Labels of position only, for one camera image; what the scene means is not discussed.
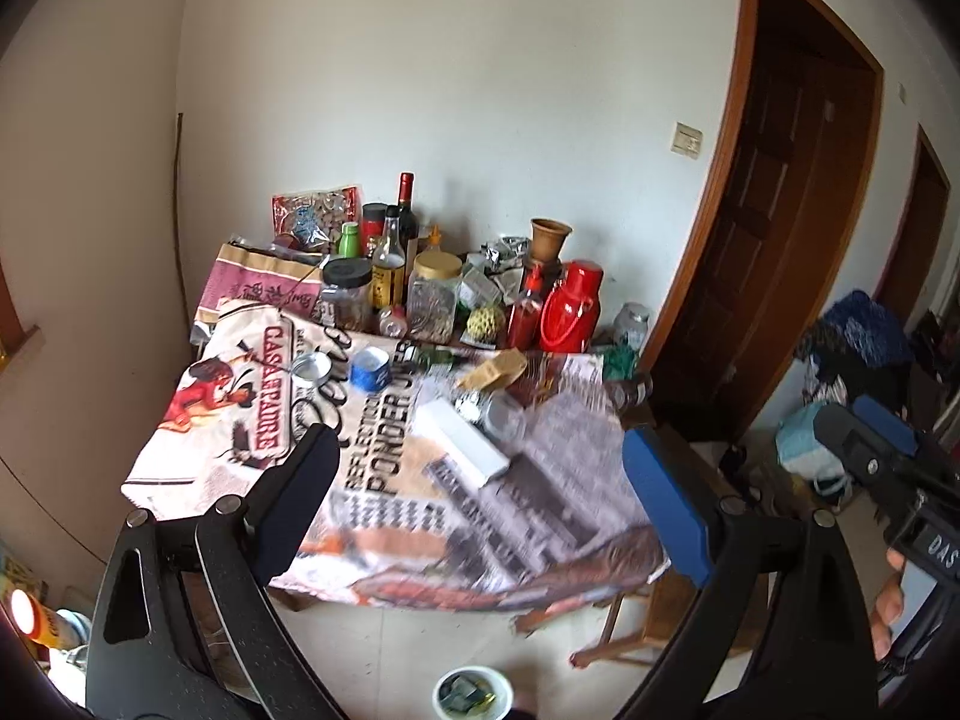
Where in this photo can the wooden stool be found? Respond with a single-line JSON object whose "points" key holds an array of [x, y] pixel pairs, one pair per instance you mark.
{"points": [[667, 615]]}

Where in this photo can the round metal tin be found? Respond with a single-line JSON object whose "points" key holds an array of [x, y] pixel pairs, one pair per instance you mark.
{"points": [[309, 369]]}

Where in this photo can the person's right hand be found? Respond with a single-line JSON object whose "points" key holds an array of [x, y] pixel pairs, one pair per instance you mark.
{"points": [[889, 604]]}

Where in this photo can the brown ceramic cup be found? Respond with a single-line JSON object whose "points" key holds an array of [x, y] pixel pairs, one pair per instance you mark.
{"points": [[550, 240]]}

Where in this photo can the plastic jar black lid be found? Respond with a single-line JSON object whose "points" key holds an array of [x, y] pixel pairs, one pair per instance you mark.
{"points": [[345, 300]]}

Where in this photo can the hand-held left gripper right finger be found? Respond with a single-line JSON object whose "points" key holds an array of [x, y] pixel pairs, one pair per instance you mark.
{"points": [[667, 495]]}

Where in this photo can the light blue bag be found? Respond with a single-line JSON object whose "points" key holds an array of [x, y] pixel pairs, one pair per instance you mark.
{"points": [[802, 442]]}

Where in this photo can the yellow bottle orange cap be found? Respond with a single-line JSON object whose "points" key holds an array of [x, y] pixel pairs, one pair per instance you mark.
{"points": [[45, 619]]}

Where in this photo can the pink printed sack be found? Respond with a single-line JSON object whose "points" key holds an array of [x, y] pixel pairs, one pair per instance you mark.
{"points": [[240, 277]]}

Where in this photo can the dark jar red label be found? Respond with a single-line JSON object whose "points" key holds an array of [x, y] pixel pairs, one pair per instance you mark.
{"points": [[373, 229]]}

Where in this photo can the plastic jar gold lid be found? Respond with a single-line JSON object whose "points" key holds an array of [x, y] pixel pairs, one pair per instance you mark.
{"points": [[433, 300]]}

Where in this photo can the crumpled silver wrapper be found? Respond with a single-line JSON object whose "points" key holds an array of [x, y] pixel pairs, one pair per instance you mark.
{"points": [[469, 405]]}

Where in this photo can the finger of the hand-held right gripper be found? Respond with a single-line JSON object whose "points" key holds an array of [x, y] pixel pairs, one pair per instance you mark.
{"points": [[847, 442], [885, 420]]}

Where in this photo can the pile of silver foil packets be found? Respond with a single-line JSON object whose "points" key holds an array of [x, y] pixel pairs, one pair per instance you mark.
{"points": [[495, 255]]}

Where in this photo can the white rectangular box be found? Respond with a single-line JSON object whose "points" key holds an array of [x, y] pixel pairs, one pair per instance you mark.
{"points": [[457, 439]]}

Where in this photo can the small red-lidded bottle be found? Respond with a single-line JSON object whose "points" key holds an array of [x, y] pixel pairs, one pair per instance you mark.
{"points": [[392, 322]]}

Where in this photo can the printed tablecloth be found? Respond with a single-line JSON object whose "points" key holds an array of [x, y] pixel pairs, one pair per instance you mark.
{"points": [[420, 480]]}

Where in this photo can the brown wooden door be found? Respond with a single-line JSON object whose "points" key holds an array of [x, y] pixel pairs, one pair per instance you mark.
{"points": [[911, 240], [772, 240]]}

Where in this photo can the red thermos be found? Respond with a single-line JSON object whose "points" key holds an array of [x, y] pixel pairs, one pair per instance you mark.
{"points": [[570, 315]]}

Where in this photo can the brown cardboard piece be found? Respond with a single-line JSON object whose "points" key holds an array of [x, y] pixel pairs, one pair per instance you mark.
{"points": [[495, 369]]}

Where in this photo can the green glass bottle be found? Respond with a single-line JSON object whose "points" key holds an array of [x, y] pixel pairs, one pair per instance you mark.
{"points": [[435, 358]]}

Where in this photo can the small orange bottle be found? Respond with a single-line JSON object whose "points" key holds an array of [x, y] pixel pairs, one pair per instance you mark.
{"points": [[433, 241]]}

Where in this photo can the white bucket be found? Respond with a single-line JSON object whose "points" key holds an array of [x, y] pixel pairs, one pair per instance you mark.
{"points": [[439, 697]]}

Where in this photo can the wall light switch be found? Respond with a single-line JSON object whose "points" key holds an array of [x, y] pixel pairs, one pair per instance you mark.
{"points": [[686, 140]]}

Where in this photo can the clear plastic cup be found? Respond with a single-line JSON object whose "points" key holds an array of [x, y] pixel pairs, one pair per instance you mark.
{"points": [[504, 416]]}

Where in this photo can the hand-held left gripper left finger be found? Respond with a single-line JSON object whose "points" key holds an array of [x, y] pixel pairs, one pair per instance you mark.
{"points": [[300, 495]]}

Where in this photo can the dark wine bottle red cap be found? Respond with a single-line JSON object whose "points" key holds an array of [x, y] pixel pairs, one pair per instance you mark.
{"points": [[406, 217]]}

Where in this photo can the red snack bag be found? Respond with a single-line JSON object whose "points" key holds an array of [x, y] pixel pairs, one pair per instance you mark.
{"points": [[315, 214]]}

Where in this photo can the custard apple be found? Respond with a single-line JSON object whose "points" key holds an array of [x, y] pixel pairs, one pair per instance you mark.
{"points": [[484, 326]]}

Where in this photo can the green plastic bag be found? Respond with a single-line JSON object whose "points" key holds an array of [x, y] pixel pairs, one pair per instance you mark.
{"points": [[619, 362]]}

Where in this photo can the dark blue cloth pile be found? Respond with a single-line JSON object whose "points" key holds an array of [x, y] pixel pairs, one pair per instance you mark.
{"points": [[855, 330]]}

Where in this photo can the clear glass jar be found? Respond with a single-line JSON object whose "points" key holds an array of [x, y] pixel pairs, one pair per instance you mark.
{"points": [[631, 324]]}

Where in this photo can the clear plastic bottle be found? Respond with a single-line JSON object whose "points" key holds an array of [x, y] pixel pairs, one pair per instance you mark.
{"points": [[630, 390]]}

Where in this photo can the red sauce bottle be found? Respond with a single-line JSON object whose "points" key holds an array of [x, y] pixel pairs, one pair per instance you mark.
{"points": [[523, 319]]}

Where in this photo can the clear glass bottle yellow label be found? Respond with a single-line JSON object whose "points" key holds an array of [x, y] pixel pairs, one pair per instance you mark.
{"points": [[388, 270]]}

